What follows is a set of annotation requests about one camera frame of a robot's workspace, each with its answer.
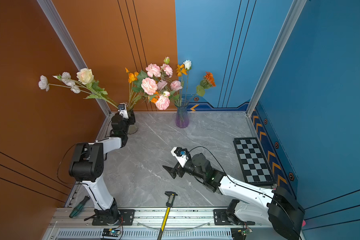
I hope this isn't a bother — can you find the clear grey glass vase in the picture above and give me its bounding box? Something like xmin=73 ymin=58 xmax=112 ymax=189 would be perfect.
xmin=128 ymin=118 xmax=139 ymax=135

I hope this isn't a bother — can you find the yellow black caliper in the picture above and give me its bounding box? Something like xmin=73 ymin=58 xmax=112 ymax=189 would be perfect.
xmin=157 ymin=191 xmax=178 ymax=240

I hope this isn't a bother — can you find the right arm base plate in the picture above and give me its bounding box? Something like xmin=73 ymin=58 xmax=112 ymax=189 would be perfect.
xmin=213 ymin=209 xmax=256 ymax=226

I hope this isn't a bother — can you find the blue purple glass vase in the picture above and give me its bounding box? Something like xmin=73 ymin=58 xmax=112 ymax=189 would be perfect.
xmin=175 ymin=99 xmax=190 ymax=129

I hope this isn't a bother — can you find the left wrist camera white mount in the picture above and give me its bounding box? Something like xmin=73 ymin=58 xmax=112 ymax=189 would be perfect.
xmin=118 ymin=103 xmax=129 ymax=120

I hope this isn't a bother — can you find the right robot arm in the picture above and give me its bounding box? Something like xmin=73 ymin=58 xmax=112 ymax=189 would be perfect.
xmin=163 ymin=148 xmax=305 ymax=240

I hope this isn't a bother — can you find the green handled screwdriver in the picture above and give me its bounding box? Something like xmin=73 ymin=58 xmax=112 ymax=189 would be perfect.
xmin=69 ymin=195 xmax=91 ymax=219

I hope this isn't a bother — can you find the white rose flower stem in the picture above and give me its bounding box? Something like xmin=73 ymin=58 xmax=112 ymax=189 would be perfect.
xmin=183 ymin=60 xmax=192 ymax=99

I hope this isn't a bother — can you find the right green circuit board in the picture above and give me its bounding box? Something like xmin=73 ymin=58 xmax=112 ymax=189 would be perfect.
xmin=231 ymin=228 xmax=253 ymax=240

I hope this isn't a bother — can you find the black white checkerboard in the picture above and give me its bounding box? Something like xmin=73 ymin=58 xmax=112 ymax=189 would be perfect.
xmin=233 ymin=137 xmax=276 ymax=187

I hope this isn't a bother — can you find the aluminium corner post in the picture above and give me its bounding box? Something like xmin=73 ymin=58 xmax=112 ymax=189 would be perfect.
xmin=36 ymin=0 xmax=112 ymax=116
xmin=246 ymin=0 xmax=307 ymax=118

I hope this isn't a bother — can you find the cream rose flower stem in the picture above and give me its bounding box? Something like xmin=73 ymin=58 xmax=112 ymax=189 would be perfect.
xmin=77 ymin=68 xmax=118 ymax=109

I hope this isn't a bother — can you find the pink peony flower stem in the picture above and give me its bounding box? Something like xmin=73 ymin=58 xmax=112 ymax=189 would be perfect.
xmin=156 ymin=80 xmax=183 ymax=105

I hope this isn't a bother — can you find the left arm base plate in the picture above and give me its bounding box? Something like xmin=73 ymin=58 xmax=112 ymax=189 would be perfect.
xmin=92 ymin=209 xmax=135 ymax=226

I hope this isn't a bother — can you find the left green circuit board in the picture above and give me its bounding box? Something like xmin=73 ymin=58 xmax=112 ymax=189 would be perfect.
xmin=101 ymin=228 xmax=123 ymax=240

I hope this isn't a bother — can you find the yellow poppy flower stem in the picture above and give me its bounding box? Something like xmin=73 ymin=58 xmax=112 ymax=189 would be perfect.
xmin=177 ymin=64 xmax=186 ymax=107

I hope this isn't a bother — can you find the orange gerbera flower stem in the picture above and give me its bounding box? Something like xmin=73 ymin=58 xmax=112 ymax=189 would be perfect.
xmin=185 ymin=72 xmax=216 ymax=103

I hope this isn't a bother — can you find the small pink carnation spray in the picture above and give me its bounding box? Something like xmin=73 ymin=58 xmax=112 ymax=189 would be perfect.
xmin=138 ymin=57 xmax=174 ymax=111

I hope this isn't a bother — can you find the right aluminium corner post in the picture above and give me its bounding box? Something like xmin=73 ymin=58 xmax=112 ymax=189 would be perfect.
xmin=246 ymin=0 xmax=307 ymax=118

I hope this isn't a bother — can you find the white orange ranunculus stem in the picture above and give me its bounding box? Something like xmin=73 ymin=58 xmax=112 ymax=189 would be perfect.
xmin=38 ymin=71 xmax=115 ymax=104

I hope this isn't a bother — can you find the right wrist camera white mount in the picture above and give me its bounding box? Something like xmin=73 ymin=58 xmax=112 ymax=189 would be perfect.
xmin=171 ymin=147 xmax=191 ymax=168

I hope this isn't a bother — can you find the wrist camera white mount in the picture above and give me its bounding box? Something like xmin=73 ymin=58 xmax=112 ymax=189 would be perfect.
xmin=171 ymin=147 xmax=191 ymax=168
xmin=118 ymin=103 xmax=129 ymax=120

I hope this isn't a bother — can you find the green circuit board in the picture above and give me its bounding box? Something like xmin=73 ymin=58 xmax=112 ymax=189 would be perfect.
xmin=101 ymin=228 xmax=123 ymax=240
xmin=231 ymin=228 xmax=253 ymax=240

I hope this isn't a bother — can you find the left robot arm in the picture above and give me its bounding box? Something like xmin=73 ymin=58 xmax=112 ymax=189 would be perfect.
xmin=69 ymin=111 xmax=136 ymax=225

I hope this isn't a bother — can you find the aluminium front rail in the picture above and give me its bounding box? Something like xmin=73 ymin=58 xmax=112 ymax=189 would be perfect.
xmin=43 ymin=207 xmax=282 ymax=240

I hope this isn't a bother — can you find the left aluminium corner post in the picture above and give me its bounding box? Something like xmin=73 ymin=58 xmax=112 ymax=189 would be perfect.
xmin=36 ymin=0 xmax=112 ymax=116

